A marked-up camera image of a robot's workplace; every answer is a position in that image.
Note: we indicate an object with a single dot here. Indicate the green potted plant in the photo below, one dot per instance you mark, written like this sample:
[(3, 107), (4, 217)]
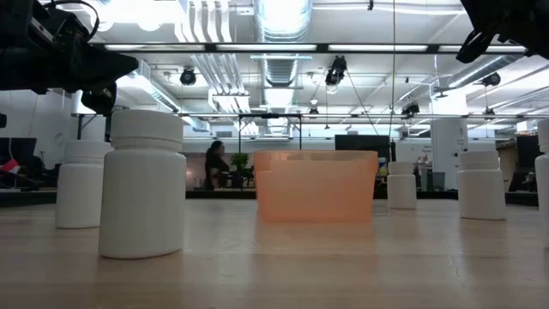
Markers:
[(240, 161)]

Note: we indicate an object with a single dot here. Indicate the white column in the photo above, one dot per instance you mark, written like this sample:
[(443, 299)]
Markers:
[(448, 146)]

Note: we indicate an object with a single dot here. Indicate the red cloth item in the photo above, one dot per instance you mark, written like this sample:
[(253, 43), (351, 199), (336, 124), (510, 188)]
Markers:
[(8, 166)]

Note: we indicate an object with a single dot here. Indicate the person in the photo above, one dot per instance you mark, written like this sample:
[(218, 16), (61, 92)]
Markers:
[(214, 165)]

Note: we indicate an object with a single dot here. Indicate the orange translucent plastic basket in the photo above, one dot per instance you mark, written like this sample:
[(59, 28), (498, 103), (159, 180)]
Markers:
[(315, 189)]

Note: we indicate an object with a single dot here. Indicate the silver ceiling duct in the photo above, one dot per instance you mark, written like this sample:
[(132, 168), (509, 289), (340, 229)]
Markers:
[(283, 17)]

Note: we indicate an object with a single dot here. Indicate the white pill bottle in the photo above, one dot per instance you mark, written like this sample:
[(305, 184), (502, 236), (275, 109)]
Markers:
[(402, 189), (141, 197), (481, 193), (77, 193), (543, 193)]

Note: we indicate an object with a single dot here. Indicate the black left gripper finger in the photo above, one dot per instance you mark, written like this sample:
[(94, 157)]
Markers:
[(107, 68), (100, 101)]

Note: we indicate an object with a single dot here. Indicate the black overhead frame bar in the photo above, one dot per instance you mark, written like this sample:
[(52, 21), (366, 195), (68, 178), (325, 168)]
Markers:
[(210, 47)]

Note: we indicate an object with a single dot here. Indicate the black ceiling camera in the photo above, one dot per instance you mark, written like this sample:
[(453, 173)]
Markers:
[(410, 109), (492, 80), (335, 73), (188, 77)]

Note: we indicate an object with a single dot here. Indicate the black monitor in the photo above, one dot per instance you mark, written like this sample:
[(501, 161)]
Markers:
[(528, 150), (17, 150), (360, 141)]

